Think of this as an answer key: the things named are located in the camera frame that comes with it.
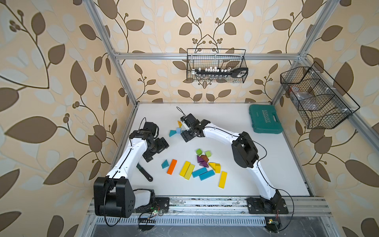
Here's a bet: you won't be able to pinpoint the teal triangular prism block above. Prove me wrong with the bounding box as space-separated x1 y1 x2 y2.
169 130 177 137
161 160 169 169

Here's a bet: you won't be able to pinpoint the orange rectangular block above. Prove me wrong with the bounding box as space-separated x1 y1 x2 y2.
167 159 177 175

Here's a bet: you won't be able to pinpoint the purple triangular prism block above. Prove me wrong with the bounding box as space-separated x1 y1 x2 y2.
199 162 209 168
197 156 204 164

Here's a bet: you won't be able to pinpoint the yellow rectangular block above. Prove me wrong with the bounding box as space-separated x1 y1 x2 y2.
179 161 191 177
218 171 228 189

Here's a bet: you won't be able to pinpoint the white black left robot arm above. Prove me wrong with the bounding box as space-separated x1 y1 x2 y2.
94 122 169 218

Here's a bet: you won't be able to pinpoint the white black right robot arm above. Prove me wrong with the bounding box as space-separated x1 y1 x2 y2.
180 114 282 212

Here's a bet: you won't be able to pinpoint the light green cube block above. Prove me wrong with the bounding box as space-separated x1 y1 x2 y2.
205 151 212 158

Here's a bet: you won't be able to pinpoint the brown wooden block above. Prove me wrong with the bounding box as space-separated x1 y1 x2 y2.
200 155 209 163

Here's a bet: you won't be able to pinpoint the dark green pipe wrench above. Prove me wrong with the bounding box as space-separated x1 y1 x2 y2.
136 163 153 182

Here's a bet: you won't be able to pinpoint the yellow-green rectangular block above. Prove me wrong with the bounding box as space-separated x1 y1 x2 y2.
184 164 195 180

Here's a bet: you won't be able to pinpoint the teal rectangular block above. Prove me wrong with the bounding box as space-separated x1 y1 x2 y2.
192 167 208 178
199 170 215 181

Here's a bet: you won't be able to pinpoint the green plastic tool case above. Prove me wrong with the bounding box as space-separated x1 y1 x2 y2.
249 104 283 134

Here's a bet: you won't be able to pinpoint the plastic bag in basket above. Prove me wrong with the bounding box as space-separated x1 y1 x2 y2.
291 87 319 111

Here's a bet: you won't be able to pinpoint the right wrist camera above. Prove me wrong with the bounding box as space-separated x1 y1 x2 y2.
181 116 190 130

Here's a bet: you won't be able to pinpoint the aluminium front rail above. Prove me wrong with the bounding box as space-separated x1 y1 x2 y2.
86 195 332 218

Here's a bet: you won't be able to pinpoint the black wire basket back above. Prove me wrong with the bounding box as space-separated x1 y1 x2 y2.
184 48 248 84

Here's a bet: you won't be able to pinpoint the black wire basket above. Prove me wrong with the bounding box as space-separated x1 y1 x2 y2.
184 48 248 84
280 62 360 129

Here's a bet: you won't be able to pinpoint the socket set rail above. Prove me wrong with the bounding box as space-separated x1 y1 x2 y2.
189 67 249 79

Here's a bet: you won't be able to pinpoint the black wire basket right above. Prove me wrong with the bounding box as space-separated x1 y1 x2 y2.
280 62 360 129

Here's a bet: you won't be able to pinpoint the aluminium frame post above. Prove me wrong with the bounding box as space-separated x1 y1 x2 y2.
270 0 341 106

